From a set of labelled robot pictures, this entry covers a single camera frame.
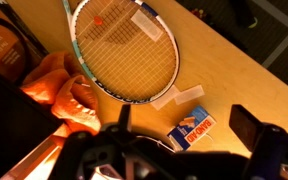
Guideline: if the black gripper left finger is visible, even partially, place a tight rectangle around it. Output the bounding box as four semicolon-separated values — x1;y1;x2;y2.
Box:
118;104;131;131

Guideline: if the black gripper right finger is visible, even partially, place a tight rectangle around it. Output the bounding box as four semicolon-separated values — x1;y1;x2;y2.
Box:
229;104;263;152

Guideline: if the bandaid strip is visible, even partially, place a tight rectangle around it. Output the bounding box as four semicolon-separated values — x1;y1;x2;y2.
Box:
151;85;180;110

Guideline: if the blue band-aid box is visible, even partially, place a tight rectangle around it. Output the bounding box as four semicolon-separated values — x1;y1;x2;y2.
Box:
167;106;216;151

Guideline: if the white tennis racket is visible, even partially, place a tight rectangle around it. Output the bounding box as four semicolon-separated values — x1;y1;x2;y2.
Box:
62;0;180;104

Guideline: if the black computer monitor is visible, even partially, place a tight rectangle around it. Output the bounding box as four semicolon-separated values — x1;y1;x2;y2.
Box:
0;75;62;178

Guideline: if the round black framed object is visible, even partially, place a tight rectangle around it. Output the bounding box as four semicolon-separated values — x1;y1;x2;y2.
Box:
0;18;31;85

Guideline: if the bandaid on racket strings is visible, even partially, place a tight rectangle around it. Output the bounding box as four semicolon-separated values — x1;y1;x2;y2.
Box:
131;10;163;42

